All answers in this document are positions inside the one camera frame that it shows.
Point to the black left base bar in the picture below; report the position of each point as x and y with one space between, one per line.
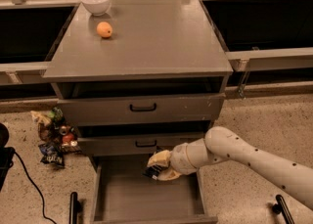
74 208

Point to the grey bottom drawer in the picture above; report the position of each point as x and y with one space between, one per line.
124 195

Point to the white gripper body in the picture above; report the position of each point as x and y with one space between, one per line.
178 158

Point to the grey drawer cabinet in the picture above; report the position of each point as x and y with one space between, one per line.
157 47

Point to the black right base bar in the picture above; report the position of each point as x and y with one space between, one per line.
280 207

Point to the dark blue snack bag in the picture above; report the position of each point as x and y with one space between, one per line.
51 154

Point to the black device on floor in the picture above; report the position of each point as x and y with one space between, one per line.
6 154

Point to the grey middle drawer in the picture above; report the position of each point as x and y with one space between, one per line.
134 144

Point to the yellow chip bag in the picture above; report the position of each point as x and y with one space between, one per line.
40 118

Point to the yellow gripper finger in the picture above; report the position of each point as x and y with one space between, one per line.
168 174
161 159

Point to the dark rxbar blueberry bar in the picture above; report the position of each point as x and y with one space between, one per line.
153 171

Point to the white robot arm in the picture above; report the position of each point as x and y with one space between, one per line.
221 144

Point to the white bowl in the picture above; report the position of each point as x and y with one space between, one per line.
96 7

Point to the red soda can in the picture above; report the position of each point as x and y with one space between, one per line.
66 139

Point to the grey drawer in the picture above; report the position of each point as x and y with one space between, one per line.
134 144
143 109
124 195

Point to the black base bar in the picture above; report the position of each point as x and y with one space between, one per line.
74 208
280 207

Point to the orange fruit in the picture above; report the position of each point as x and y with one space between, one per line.
104 29

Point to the brown snack bag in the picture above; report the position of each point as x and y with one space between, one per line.
47 132

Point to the grey top drawer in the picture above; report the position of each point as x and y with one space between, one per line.
143 109

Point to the green snack bag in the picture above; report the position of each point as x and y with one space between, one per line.
56 115

